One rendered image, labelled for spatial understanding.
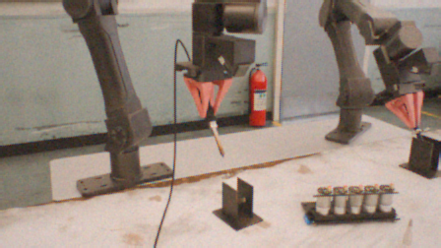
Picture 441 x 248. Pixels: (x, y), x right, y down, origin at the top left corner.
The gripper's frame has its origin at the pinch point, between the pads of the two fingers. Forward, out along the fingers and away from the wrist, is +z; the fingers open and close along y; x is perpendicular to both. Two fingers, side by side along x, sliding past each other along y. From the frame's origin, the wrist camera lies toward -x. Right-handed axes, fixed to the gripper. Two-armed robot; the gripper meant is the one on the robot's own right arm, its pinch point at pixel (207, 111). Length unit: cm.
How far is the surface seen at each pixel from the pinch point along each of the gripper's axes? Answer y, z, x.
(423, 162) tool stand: 45, 14, -19
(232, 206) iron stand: -1.8, 14.2, -10.8
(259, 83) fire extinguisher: 181, 53, 193
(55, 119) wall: 25, 72, 243
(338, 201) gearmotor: 12.6, 12.6, -21.7
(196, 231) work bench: -8.5, 17.5, -9.6
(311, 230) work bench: 7.7, 17.3, -20.7
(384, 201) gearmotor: 19.9, 12.9, -25.9
